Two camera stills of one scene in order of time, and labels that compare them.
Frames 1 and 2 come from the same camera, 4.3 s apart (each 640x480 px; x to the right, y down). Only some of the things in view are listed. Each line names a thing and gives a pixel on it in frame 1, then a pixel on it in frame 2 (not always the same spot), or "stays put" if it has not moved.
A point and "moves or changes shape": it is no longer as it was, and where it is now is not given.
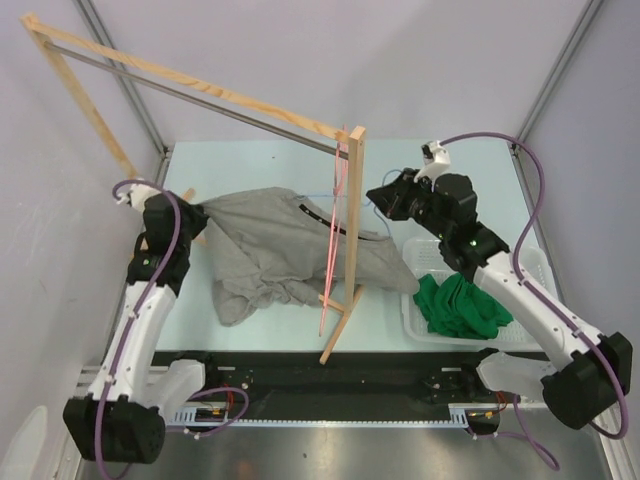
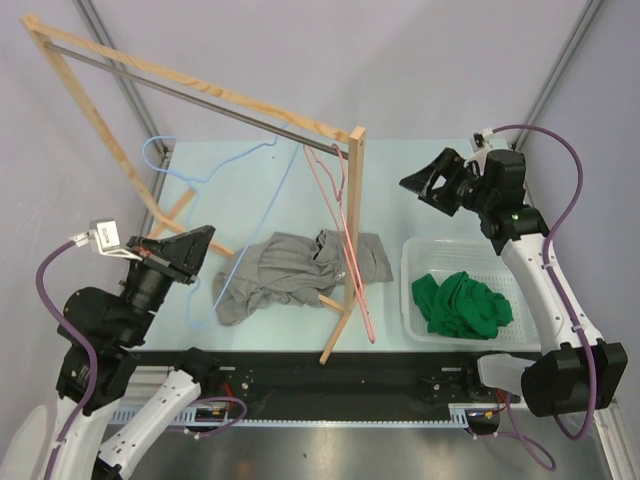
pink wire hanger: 338,200 -> 330,199
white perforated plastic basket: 426,258 stays put
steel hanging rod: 198,101 stays put
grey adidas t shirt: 266,250 moves or changes shape
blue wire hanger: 367,203 -> 208,320
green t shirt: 454,306 stays put
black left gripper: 197,215 -> 181,255
